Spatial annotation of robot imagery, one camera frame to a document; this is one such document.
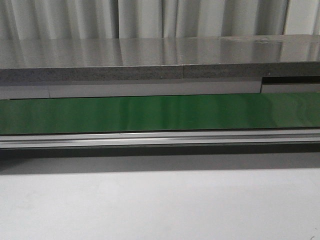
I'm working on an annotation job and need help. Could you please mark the green conveyor belt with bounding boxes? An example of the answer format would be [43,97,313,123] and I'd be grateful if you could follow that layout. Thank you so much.
[0,92,320,135]

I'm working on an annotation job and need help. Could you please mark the grey stone counter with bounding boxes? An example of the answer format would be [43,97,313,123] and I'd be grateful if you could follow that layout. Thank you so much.
[0,35,320,100]

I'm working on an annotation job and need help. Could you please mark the aluminium conveyor frame rail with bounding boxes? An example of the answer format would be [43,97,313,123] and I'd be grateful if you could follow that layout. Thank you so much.
[0,128,320,149]

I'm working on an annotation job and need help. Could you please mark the white curtain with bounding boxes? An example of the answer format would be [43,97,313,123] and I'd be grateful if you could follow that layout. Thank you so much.
[0,0,320,40]

